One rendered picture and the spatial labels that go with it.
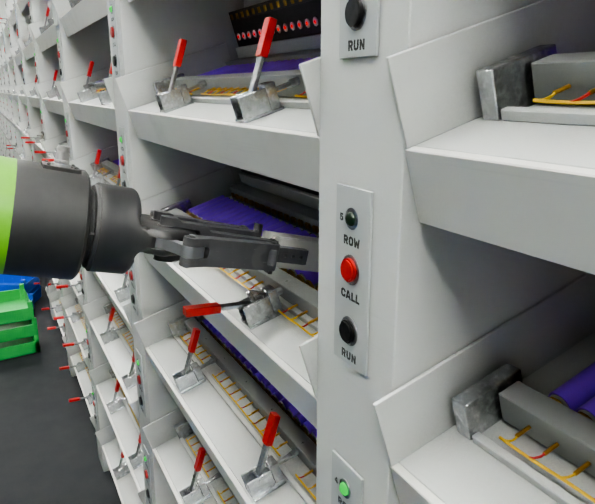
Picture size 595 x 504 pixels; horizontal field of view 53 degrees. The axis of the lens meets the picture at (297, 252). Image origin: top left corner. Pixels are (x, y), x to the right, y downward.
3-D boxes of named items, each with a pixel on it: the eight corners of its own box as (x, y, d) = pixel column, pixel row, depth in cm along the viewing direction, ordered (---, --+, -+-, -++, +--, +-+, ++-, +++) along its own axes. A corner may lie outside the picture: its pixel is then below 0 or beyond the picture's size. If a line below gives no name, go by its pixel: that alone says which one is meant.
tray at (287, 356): (331, 444, 48) (299, 346, 44) (146, 259, 100) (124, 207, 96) (511, 331, 55) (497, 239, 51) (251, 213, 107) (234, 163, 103)
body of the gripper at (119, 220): (99, 189, 46) (213, 206, 50) (84, 175, 53) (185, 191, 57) (85, 282, 47) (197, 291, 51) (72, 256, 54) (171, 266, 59)
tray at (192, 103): (335, 197, 43) (282, -6, 37) (137, 138, 95) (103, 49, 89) (536, 107, 50) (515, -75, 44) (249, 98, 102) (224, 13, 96)
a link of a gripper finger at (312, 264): (271, 234, 57) (274, 236, 56) (334, 243, 60) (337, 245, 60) (265, 264, 58) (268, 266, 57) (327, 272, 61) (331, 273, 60)
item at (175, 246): (137, 219, 51) (144, 231, 46) (196, 228, 53) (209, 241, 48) (132, 246, 51) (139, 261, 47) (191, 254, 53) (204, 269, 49)
